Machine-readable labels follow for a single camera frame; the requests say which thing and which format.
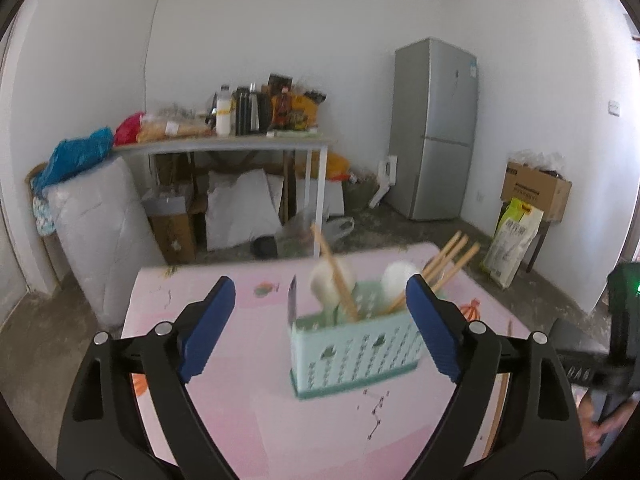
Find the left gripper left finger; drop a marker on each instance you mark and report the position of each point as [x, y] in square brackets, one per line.
[103, 435]

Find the white slotted rice paddle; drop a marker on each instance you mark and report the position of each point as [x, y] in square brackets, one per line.
[395, 278]

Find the white plastic ladle spoon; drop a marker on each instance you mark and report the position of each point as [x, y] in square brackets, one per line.
[322, 283]

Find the steel spoon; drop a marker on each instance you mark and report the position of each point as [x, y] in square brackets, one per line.
[292, 297]

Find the person's right hand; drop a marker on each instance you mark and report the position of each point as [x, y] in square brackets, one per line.
[592, 431]

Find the white green rice bag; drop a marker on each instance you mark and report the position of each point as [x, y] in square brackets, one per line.
[516, 230]

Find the mint green utensil holder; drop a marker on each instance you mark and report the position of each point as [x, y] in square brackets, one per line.
[331, 355]

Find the pink patterned tablecloth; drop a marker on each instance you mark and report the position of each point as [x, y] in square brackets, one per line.
[245, 396]

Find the cardboard box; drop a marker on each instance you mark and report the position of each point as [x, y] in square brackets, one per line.
[537, 188]

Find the large white sack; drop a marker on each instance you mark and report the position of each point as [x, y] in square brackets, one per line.
[105, 236]

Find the orange plastic bag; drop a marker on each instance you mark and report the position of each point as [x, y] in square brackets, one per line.
[337, 166]

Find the silver refrigerator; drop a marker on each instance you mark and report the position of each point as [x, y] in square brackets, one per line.
[433, 128]

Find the white sack under table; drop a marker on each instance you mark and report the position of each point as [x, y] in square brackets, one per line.
[241, 207]

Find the blue plastic bag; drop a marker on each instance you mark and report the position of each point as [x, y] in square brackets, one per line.
[74, 156]

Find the orange snack packages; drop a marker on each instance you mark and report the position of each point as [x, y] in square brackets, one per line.
[293, 107]

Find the red plastic bag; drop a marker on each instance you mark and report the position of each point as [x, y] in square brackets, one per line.
[127, 132]

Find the black thermos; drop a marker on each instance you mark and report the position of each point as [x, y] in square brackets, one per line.
[242, 111]

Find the white plastic bottle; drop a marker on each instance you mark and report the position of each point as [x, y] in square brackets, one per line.
[224, 111]

